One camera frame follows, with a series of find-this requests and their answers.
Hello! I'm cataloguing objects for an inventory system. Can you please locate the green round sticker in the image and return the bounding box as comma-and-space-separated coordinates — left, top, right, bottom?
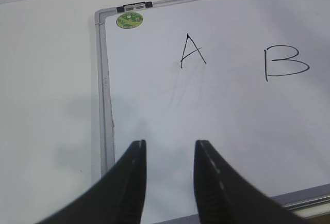
116, 12, 143, 29

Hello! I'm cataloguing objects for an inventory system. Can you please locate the black silver hanging clip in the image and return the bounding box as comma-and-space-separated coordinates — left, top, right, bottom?
116, 2, 153, 13

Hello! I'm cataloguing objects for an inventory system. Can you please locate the white magnetic whiteboard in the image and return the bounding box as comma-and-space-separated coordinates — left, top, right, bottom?
95, 0, 329, 223

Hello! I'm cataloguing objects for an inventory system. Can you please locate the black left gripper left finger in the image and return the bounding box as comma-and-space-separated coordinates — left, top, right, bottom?
41, 140, 146, 223

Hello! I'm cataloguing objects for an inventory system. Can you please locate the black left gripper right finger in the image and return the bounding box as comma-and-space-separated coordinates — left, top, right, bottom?
194, 140, 308, 223

